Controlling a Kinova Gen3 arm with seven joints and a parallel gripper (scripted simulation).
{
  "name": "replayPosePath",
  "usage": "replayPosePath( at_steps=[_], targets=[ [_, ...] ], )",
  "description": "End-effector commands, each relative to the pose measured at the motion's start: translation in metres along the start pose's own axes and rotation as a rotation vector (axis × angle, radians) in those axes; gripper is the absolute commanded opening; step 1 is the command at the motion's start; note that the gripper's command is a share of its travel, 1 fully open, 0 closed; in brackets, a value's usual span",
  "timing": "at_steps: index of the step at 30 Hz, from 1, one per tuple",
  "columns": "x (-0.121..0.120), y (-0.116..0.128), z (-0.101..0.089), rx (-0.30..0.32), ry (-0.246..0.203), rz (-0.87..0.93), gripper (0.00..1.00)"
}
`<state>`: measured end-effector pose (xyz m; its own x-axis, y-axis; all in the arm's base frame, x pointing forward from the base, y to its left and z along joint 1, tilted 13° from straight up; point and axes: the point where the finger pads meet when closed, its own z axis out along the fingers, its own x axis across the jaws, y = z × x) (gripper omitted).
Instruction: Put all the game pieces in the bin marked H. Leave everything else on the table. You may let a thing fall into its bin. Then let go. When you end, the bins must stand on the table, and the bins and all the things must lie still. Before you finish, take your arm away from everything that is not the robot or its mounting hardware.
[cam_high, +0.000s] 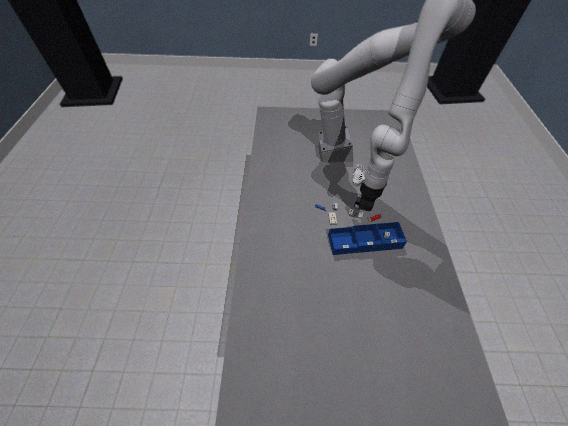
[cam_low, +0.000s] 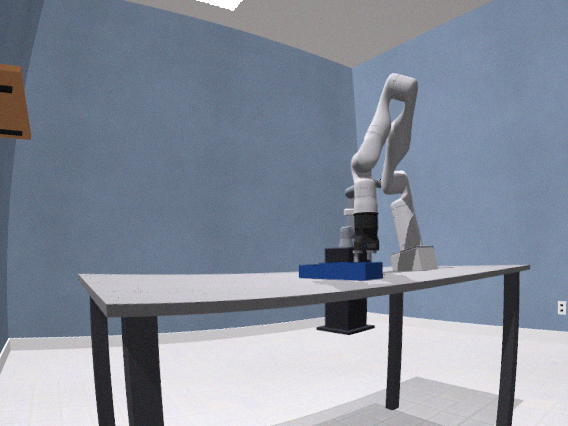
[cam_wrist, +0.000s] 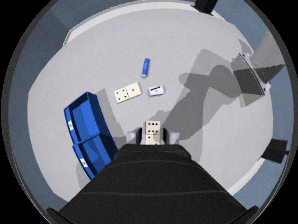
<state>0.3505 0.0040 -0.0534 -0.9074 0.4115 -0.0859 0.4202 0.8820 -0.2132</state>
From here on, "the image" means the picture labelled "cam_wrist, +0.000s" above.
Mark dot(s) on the blue three-compartment bin tray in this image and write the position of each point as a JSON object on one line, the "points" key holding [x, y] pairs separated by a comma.
{"points": [[100, 149]]}

